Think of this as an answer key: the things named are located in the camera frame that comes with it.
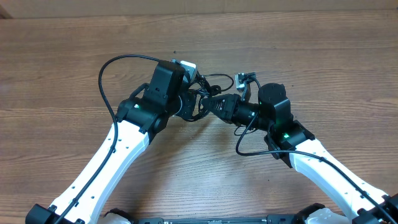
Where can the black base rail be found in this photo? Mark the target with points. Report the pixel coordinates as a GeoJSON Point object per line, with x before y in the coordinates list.
{"type": "Point", "coordinates": [269, 219]}

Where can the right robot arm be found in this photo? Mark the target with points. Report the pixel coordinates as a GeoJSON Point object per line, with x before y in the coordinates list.
{"type": "Point", "coordinates": [290, 141]}

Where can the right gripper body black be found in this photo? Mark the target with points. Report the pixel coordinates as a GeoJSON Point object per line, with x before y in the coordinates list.
{"type": "Point", "coordinates": [231, 112]}

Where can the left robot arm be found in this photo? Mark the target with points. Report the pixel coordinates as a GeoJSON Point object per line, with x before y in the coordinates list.
{"type": "Point", "coordinates": [137, 120]}

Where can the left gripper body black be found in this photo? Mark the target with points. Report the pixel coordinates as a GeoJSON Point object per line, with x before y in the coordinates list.
{"type": "Point", "coordinates": [187, 100]}

